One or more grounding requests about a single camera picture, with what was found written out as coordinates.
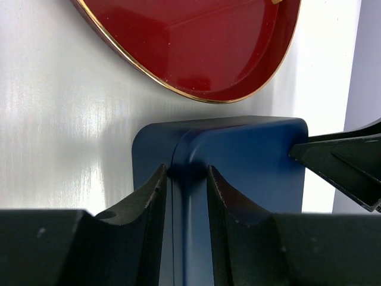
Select blue box lid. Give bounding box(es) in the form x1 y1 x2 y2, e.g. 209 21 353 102
170 116 308 285

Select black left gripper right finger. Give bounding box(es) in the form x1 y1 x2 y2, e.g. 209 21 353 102
207 166 380 285

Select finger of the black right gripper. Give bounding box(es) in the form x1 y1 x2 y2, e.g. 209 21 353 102
289 120 380 212

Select round red tray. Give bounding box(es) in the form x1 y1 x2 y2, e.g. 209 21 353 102
73 0 301 104

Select blue chocolate box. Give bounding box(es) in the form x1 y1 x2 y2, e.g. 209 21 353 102
132 115 277 286

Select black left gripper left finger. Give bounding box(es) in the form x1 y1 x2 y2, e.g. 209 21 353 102
1 166 167 285

